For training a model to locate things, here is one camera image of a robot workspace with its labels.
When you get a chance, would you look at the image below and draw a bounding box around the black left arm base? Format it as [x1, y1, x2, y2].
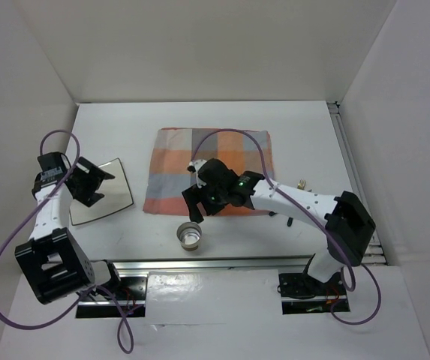
[76, 263, 148, 319]

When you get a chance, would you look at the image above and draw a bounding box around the square white plate black rim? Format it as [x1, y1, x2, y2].
[70, 157, 134, 226]

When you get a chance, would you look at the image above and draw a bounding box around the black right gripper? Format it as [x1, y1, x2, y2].
[182, 181, 228, 224]

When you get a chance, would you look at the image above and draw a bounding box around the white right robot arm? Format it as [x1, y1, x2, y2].
[188, 159, 376, 294]

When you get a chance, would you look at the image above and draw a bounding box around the gold knife green handle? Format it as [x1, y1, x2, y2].
[269, 185, 312, 220]

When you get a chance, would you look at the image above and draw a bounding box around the gold fork green handle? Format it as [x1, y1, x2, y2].
[287, 179, 306, 227]

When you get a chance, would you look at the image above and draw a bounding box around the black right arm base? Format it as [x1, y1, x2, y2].
[277, 270, 347, 300]

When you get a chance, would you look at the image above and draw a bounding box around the aluminium front rail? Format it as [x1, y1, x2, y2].
[86, 255, 386, 278]

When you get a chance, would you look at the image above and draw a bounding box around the checkered orange blue cloth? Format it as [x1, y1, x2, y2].
[143, 127, 275, 216]

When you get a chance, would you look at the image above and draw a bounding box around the metal cup brown band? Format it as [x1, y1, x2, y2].
[176, 222, 202, 251]

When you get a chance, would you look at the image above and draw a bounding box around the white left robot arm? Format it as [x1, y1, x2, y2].
[15, 151, 134, 305]

